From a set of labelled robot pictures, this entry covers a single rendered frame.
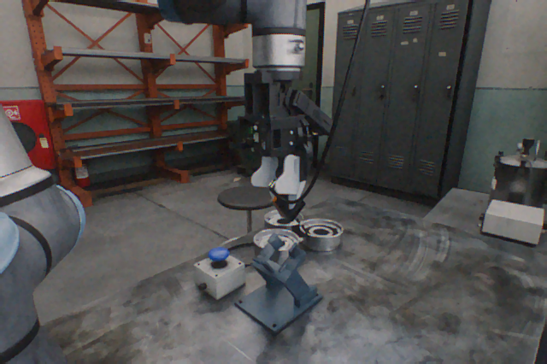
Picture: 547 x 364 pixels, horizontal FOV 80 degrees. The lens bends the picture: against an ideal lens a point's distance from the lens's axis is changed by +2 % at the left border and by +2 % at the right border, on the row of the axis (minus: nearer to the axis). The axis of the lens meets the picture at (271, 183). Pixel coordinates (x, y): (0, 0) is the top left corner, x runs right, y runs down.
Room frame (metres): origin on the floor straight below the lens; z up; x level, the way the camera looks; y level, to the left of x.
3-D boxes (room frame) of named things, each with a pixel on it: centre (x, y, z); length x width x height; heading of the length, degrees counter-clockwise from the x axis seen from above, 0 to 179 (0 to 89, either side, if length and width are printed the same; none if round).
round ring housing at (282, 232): (0.67, -0.01, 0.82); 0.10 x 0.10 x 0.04
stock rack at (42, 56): (4.05, 1.29, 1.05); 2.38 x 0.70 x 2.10; 136
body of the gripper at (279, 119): (0.49, -0.01, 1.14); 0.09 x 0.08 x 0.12; 135
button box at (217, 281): (0.55, 0.10, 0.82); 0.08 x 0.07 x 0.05; 136
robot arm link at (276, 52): (0.50, -0.01, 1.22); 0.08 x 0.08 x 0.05
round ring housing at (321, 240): (0.73, -0.12, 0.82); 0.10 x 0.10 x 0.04
